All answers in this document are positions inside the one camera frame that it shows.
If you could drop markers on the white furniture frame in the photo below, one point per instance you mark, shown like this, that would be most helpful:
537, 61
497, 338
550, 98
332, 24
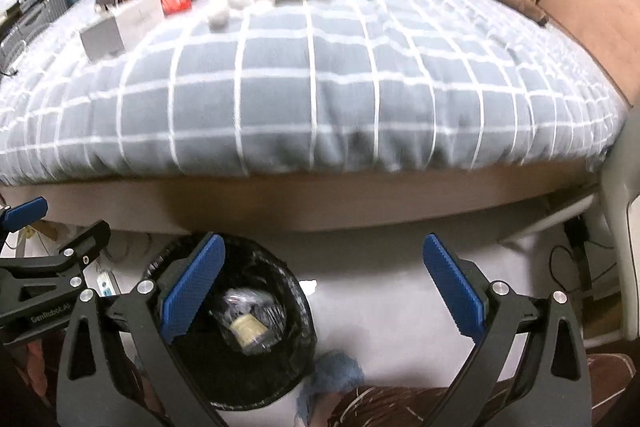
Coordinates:
617, 207

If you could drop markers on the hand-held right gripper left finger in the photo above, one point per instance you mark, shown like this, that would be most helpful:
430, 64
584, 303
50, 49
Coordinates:
195, 287

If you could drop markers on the grey cardboard box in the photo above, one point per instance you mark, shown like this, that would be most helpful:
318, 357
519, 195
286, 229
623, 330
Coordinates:
130, 19

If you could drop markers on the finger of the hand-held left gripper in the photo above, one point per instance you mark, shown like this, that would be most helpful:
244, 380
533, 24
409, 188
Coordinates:
25, 213
82, 244

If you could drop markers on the grey checked bed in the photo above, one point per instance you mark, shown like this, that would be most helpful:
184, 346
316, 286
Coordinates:
350, 82

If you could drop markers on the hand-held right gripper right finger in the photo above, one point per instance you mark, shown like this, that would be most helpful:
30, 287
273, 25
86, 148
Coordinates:
452, 287

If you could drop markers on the grey suitcase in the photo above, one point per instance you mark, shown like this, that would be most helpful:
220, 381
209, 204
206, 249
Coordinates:
30, 24

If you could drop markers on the white power strip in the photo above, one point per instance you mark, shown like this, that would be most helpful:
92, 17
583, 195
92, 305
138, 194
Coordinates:
106, 283

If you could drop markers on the black lined trash bin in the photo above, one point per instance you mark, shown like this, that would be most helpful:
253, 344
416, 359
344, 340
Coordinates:
295, 307

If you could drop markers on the blue cloth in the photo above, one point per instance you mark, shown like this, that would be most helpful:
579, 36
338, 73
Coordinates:
335, 372

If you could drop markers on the clear plastic wrapped item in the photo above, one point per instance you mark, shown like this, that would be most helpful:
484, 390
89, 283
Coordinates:
245, 327

